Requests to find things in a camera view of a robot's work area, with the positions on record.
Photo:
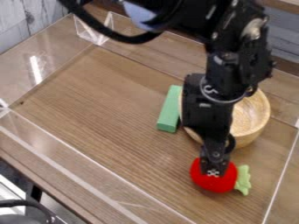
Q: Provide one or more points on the clear acrylic tray wall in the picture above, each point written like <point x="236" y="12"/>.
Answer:
<point x="81" y="183"/>

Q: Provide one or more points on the clear acrylic corner bracket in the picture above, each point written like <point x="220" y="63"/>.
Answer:
<point x="88" y="33"/>

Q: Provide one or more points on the red plush strawberry toy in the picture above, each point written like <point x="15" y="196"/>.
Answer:
<point x="234" y="180"/>

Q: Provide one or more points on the green rectangular block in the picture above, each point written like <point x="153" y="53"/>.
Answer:
<point x="169" y="116"/>

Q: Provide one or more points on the wooden bowl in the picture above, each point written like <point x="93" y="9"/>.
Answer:
<point x="250" y="118"/>

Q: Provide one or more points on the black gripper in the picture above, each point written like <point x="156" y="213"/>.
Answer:
<point x="209" y="120"/>

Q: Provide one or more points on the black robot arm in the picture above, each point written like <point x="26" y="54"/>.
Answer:
<point x="232" y="27"/>

